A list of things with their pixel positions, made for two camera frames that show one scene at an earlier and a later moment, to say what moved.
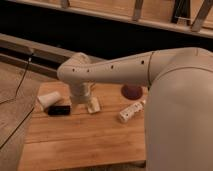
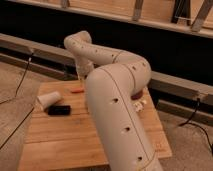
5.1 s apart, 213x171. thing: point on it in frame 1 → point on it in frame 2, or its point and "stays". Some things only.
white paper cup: x=49 y=98 stays
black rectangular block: x=59 y=110 stays
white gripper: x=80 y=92 → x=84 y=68
